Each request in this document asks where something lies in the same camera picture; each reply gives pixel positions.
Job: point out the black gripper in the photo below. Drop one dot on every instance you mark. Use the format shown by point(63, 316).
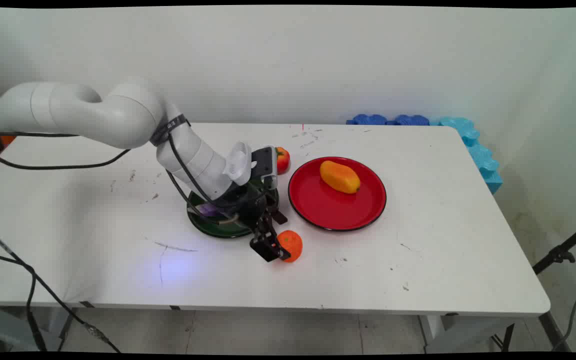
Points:
point(248, 205)

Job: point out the orange toy tangerine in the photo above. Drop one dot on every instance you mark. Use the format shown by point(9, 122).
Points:
point(293, 245)

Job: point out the purple toy eggplant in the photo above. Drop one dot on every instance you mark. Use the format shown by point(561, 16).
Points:
point(210, 210)

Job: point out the orange object behind arm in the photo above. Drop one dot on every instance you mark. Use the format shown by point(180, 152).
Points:
point(7, 139)

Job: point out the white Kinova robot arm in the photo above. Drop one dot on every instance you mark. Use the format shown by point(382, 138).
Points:
point(118, 115)

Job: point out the dark green plate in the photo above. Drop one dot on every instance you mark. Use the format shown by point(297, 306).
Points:
point(218, 230)

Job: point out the red plate with black rim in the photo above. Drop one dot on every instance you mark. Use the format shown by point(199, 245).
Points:
point(328, 210)

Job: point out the red toy tomato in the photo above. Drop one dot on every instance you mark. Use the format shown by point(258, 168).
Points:
point(283, 160)

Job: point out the orange yellow toy mango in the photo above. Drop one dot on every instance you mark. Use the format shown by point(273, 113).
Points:
point(340, 177)

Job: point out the dark blue foam tile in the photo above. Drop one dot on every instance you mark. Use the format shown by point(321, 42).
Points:
point(368, 119)
point(410, 120)

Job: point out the light blue foam tile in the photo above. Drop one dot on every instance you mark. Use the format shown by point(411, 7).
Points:
point(478, 155)

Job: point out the black folding table leg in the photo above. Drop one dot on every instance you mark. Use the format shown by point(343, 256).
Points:
point(66, 327)
point(550, 330)

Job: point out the black tripod stand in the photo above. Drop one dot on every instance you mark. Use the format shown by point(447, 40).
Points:
point(560, 252)

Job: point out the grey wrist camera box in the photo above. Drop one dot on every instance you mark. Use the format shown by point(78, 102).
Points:
point(267, 162)

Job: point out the white ribbed camera mount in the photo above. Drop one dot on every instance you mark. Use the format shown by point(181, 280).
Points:
point(238, 162)

